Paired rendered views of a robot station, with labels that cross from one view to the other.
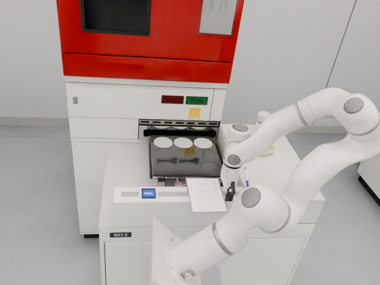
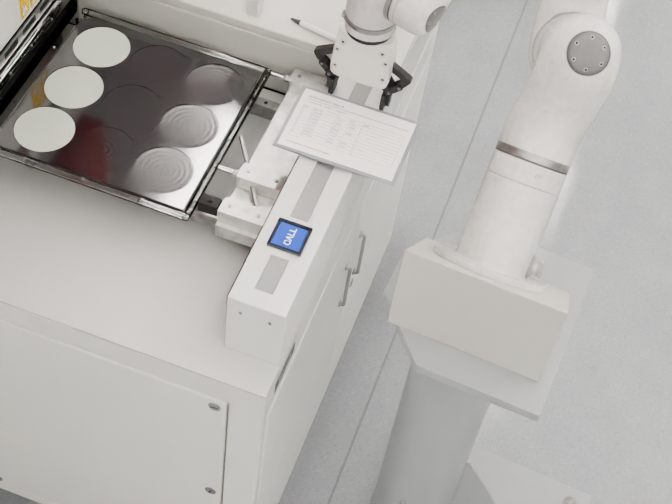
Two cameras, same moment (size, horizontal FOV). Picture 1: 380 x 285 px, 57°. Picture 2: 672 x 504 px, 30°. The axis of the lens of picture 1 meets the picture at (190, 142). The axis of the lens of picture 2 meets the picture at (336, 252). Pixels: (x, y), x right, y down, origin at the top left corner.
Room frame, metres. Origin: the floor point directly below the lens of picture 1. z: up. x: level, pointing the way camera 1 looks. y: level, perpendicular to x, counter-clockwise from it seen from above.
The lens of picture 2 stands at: (0.54, 1.20, 2.50)
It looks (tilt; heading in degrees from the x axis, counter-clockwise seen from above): 53 degrees down; 293
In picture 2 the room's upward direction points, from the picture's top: 10 degrees clockwise
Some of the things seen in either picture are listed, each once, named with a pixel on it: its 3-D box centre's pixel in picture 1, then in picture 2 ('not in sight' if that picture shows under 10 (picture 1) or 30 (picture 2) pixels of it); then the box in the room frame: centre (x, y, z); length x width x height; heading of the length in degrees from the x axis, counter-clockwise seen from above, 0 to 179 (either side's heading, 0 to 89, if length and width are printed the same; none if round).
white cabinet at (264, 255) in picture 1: (193, 236); (201, 261); (1.38, -0.08, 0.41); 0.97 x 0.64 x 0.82; 101
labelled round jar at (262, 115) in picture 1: (263, 121); not in sight; (1.72, -0.38, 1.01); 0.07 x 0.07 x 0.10
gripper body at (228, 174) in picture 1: (230, 171); (365, 48); (1.14, -0.18, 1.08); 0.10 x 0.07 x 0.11; 11
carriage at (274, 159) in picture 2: not in sight; (277, 160); (1.21, -0.05, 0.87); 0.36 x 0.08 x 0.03; 101
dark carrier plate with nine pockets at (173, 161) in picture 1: (185, 154); (131, 107); (1.47, 0.01, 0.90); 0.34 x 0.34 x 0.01; 11
